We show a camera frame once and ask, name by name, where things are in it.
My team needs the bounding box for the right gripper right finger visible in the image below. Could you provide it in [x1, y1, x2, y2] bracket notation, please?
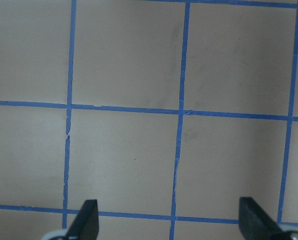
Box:
[238, 197, 298, 240]

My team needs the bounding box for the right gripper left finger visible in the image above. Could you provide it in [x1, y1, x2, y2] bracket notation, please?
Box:
[64, 199, 99, 240]

